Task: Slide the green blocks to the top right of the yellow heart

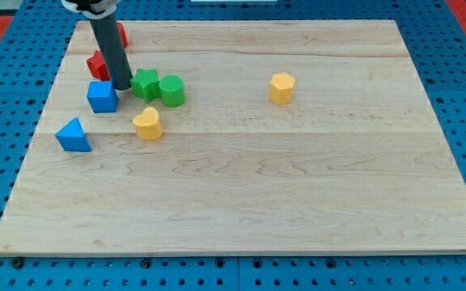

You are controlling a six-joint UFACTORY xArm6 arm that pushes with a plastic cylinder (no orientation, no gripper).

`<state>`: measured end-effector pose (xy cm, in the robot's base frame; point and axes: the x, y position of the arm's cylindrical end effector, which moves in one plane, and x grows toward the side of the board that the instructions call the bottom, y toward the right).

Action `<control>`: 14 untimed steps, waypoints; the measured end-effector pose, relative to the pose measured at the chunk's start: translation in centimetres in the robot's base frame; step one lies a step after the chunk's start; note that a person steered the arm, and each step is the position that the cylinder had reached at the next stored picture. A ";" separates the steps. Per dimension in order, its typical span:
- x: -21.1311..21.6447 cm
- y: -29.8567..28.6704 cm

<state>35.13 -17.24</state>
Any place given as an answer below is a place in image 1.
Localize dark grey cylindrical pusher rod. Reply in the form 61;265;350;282
90;13;132;91

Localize white black rod mount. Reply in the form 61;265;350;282
61;0;121;19

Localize green star block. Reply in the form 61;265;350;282
129;69;160;103

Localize green cylinder block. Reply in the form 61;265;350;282
159;75;185;108

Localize yellow heart block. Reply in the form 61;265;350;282
133;107;163;141

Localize red block at back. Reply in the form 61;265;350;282
117;23;129;49

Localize red block near rod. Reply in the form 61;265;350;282
86;50;110;81

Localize blue cube block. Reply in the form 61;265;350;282
87;81;118;113

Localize blue triangle block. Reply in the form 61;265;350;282
55;117;91;152

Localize yellow hexagon block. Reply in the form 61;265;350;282
269;73;295;105

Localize light wooden board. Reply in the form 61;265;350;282
0;20;466;258

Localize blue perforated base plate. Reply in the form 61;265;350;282
0;1;466;290

